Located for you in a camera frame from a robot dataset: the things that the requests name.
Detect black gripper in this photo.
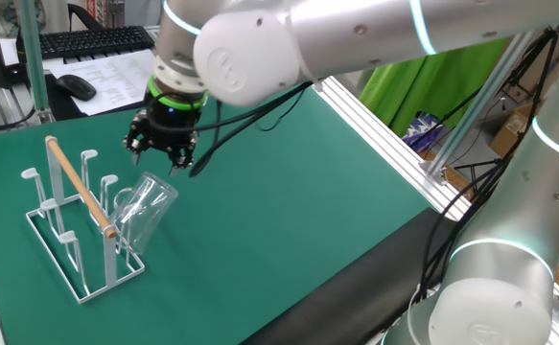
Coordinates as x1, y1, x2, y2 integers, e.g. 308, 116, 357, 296
122, 94, 202, 179

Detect clear glass cup with handle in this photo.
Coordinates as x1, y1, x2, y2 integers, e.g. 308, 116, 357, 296
108, 171, 180, 256

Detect green ringed wrist flange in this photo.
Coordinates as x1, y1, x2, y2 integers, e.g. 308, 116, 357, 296
147, 75, 210, 112

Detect white printed paper sheets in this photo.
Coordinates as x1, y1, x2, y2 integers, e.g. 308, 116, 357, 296
48, 49, 158, 117

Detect black computer mouse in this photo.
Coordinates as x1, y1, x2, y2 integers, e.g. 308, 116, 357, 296
55, 74, 98, 103

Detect black desk pad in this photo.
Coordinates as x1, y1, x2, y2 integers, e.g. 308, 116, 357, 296
43, 71, 147, 122

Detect black keyboard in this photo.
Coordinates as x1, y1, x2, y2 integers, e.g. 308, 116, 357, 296
16, 25, 156, 61

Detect green table mat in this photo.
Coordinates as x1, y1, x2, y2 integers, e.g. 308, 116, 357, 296
0, 85, 433, 345

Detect black chair backrest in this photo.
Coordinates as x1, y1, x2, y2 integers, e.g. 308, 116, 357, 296
67, 3, 105, 33

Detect black rubber mat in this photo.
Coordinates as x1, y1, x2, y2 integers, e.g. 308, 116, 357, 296
240, 205, 457, 345

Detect blue white patterned bag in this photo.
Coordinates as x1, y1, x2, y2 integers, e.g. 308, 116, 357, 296
401, 112, 446, 152

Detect bright green cloth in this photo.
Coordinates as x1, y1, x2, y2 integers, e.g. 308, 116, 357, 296
359, 37, 510, 138

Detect brown cardboard box with label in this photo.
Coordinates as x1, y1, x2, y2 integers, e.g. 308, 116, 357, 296
488, 103, 537, 159

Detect black tripod stand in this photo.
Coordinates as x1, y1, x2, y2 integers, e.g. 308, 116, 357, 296
453, 27, 559, 197

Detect white wire cup rack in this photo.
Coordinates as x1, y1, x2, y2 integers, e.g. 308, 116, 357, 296
20, 135, 147, 306

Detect aluminium frame post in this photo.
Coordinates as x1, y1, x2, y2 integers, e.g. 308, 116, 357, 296
425, 31, 537, 182
17, 0, 55, 125

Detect black monitor cable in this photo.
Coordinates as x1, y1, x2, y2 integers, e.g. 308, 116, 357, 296
0, 105, 38, 136

